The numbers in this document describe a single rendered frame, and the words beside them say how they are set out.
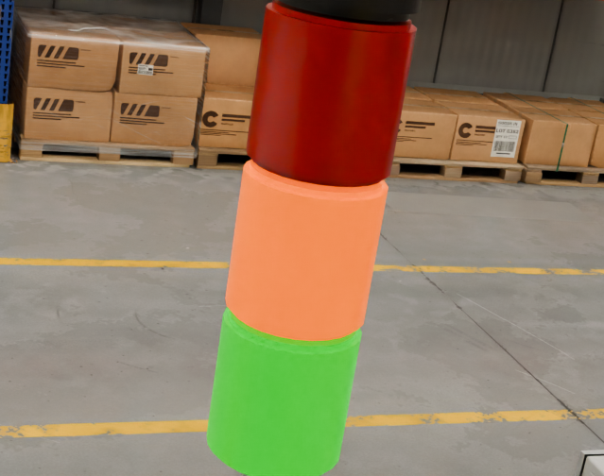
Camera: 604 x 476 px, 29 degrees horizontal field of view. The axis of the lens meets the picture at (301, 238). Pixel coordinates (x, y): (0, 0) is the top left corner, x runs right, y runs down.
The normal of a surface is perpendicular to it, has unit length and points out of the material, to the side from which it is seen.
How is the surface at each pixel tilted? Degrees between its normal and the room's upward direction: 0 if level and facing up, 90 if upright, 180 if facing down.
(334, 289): 90
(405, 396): 0
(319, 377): 90
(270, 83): 90
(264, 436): 90
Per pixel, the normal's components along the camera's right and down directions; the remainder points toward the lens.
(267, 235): -0.59, 0.18
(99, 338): 0.14, -0.93
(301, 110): -0.37, 0.26
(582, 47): 0.32, 0.36
